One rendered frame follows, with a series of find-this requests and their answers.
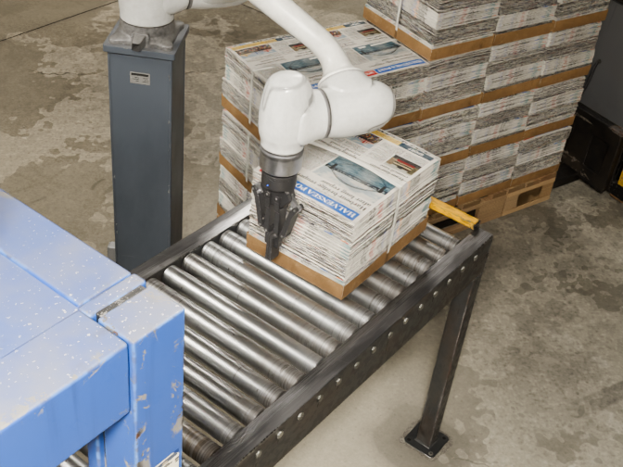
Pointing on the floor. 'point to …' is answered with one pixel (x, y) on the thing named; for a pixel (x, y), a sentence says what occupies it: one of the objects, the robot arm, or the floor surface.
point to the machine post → (144, 376)
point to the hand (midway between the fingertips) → (273, 244)
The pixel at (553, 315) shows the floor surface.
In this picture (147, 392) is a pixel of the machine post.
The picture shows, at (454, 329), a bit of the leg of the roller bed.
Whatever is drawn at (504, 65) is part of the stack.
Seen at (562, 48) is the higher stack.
